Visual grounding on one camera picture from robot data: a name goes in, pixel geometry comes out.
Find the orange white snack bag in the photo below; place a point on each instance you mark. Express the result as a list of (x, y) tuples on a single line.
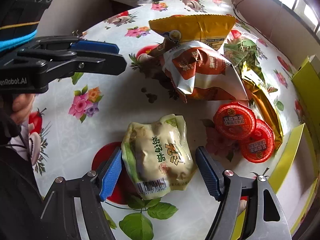
[(198, 72)]

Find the yellow-green shoebox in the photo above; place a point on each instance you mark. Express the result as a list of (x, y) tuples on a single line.
[(306, 82)]

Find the red jelly cup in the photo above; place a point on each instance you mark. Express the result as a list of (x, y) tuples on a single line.
[(235, 121), (259, 146)]

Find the yellow chip bag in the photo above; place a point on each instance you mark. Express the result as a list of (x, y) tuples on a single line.
[(211, 30)]

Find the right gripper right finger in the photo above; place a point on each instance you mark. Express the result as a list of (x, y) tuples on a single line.
[(264, 216)]

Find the person's left hand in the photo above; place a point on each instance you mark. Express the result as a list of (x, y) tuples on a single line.
[(22, 107)]

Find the green crumpled snack packet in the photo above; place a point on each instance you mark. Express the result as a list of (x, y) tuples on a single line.
[(243, 52)]

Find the cream chicken snack packet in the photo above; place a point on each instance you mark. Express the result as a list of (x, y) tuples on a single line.
[(157, 156)]

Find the red jelly cup lower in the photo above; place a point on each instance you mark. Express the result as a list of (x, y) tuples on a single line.
[(259, 146)]

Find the gold snack bar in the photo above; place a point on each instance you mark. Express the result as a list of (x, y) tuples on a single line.
[(257, 91)]

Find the floral vinyl tablecloth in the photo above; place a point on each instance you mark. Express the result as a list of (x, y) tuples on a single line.
[(85, 117)]

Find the red jelly cup upper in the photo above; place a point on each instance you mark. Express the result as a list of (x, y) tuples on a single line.
[(235, 121)]

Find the yellow-green shoebox lid tray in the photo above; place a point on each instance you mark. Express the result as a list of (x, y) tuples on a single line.
[(293, 175)]

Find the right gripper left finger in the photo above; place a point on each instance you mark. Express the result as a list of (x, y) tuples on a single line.
[(58, 217)]

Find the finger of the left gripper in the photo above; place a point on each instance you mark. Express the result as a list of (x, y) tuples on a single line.
[(66, 61), (75, 43)]

